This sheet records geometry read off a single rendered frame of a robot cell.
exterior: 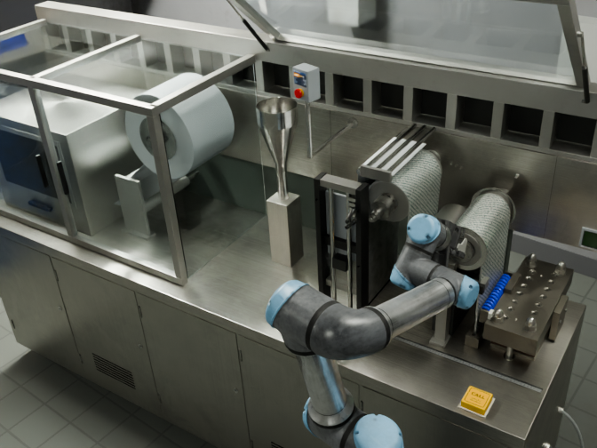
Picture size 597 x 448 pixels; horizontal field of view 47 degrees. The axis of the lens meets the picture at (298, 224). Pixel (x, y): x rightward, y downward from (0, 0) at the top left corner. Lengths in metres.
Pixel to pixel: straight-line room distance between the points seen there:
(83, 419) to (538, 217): 2.23
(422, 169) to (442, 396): 0.69
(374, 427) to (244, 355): 0.89
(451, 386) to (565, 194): 0.69
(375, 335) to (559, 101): 1.05
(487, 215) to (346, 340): 0.89
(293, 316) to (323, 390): 0.27
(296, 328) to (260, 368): 1.08
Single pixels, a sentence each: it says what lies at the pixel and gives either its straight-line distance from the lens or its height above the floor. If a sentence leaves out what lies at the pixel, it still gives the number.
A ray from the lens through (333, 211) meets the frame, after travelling 2.10.
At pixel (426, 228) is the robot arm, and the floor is 1.50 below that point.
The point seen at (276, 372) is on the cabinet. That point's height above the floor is 0.71.
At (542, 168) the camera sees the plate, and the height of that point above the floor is 1.39.
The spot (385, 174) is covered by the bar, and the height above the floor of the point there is 1.45.
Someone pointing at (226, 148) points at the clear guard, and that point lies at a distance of 2.59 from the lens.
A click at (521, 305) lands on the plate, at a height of 1.03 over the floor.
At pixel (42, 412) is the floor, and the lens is 3.59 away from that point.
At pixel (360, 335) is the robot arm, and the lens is 1.40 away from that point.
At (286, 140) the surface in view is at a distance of 2.35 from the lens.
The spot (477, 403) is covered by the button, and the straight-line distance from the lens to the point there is 2.09.
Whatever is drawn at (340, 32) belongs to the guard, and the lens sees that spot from 2.32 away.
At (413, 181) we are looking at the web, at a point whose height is 1.39.
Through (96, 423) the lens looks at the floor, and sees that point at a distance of 3.44.
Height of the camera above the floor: 2.43
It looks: 32 degrees down
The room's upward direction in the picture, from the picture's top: 4 degrees counter-clockwise
